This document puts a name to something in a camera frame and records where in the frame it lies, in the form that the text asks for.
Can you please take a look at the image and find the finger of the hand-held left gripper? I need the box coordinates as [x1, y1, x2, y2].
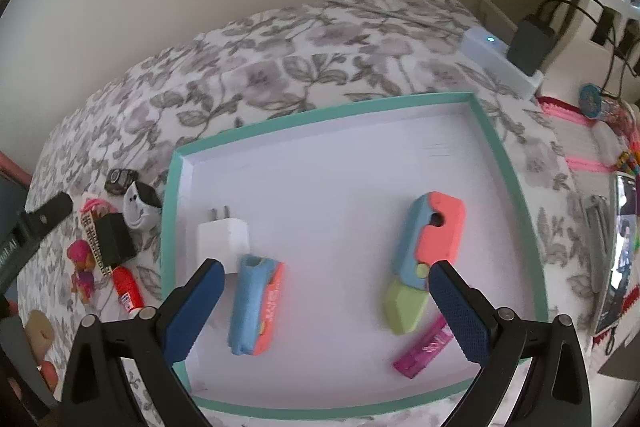
[22, 192, 74, 233]

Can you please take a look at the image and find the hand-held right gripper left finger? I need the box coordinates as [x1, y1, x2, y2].
[59, 258, 226, 427]

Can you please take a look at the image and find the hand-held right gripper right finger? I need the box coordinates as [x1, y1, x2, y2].
[427, 259, 591, 427]

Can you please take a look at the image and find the gold patterned lighter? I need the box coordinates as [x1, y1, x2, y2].
[80, 213, 113, 279]

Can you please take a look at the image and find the blue orange case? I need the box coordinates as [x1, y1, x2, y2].
[228, 254, 286, 356]

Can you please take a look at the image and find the purple highlighter pen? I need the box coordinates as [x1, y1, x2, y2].
[393, 313, 453, 380]

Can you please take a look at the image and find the pink toy dog figure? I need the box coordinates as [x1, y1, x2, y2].
[67, 239, 98, 305]

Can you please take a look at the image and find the black box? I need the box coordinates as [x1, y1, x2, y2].
[97, 213, 137, 268]

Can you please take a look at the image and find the red glue tube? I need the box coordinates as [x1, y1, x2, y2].
[111, 266, 146, 314]

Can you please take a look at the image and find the white charger plug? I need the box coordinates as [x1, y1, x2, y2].
[196, 205, 251, 280]

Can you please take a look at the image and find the blue coral toy knife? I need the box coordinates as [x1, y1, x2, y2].
[384, 192, 467, 335]

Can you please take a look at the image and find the white smartwatch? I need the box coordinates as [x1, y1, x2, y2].
[122, 181, 163, 230]

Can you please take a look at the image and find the teal rimmed white tray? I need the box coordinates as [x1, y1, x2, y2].
[160, 92, 548, 422]

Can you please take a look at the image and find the person's left hand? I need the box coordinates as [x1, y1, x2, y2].
[25, 309, 60, 394]

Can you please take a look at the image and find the dark glass cabinet door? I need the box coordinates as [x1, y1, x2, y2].
[0, 174, 28, 228]

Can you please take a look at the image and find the black toy car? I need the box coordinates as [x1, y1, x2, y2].
[105, 168, 138, 195]

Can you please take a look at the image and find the metal nail clipper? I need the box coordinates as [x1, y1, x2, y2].
[582, 194, 611, 293]

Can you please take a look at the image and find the smartphone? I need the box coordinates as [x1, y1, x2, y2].
[595, 172, 640, 335]

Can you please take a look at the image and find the white mat pink trim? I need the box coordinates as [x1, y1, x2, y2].
[537, 96, 633, 172]

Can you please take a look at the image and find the blue round glitter tube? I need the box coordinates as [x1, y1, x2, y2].
[580, 83, 610, 120]

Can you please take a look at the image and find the white power strip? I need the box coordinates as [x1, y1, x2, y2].
[460, 28, 544, 100]

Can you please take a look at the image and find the black power adapter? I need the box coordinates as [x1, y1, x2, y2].
[507, 18, 557, 75]

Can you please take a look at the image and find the floral printed blanket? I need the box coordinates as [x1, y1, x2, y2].
[17, 0, 601, 427]

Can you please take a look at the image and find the pink bed frame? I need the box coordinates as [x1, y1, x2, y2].
[0, 152, 33, 184]

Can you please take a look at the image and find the colourful beaded bracelet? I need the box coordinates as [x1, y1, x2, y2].
[617, 149, 640, 174]

